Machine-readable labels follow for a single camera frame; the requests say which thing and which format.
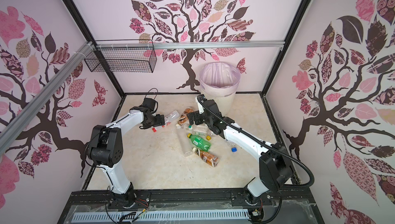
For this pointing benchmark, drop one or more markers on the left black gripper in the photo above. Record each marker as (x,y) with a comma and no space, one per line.
(160,121)

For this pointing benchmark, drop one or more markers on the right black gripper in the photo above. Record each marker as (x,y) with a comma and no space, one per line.
(197,116)

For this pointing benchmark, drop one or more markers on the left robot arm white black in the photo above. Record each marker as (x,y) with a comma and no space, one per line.
(105,148)

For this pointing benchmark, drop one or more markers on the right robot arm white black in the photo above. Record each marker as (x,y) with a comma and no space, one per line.
(275,167)

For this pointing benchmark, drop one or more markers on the white bin with purple liner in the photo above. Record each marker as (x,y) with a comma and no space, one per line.
(219,81)

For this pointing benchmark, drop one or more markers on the brown coffee bottle upper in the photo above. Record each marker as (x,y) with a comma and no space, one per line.
(184,118)

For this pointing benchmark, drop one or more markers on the brown coffee bottle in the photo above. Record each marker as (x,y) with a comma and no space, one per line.
(207,157)
(184,118)

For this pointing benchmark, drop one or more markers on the clear bottle red cap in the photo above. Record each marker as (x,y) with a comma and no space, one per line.
(168,120)

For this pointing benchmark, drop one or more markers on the clear bottle green label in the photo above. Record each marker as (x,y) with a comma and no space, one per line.
(201,130)

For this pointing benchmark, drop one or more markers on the green soda bottle yellow cap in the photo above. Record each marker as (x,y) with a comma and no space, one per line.
(199,142)

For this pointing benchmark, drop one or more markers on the tall clear square bottle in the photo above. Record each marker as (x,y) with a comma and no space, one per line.
(184,141)

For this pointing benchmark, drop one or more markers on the brown coffee bottle lower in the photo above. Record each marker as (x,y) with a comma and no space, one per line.
(207,157)

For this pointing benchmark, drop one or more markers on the blue label bottle right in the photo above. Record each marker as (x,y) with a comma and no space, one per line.
(232,146)

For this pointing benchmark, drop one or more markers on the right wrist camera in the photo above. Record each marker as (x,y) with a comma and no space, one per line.
(200,99)

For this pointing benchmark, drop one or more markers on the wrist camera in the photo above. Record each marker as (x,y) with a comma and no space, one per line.
(150,104)
(200,99)

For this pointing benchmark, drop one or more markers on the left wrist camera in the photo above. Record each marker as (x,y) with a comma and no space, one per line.
(150,104)

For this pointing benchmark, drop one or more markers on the black wire basket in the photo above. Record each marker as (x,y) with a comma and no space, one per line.
(128,56)

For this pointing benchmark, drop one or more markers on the aluminium rail back wall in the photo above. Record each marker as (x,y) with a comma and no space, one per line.
(191,45)

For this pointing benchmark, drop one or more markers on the aluminium rail wall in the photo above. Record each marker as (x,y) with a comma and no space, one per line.
(12,131)
(191,45)

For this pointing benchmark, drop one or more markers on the white slotted cable duct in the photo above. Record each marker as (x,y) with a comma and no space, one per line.
(158,216)

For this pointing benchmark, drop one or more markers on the black base frame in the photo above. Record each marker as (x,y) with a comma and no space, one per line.
(293,206)

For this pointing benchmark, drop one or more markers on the aluminium rail left wall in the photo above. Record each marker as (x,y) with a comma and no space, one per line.
(12,131)

